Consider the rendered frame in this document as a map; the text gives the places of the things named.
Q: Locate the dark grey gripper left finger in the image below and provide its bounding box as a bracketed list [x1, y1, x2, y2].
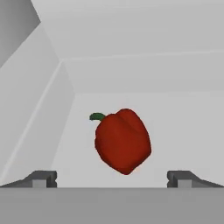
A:
[0, 170, 58, 189]

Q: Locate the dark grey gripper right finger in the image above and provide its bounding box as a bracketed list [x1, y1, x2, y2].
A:
[166, 170, 224, 189]

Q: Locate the red bell pepper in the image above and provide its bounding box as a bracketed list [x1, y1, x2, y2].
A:
[88, 108, 152, 176]

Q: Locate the white fridge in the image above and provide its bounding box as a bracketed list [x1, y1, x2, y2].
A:
[0, 0, 224, 189]

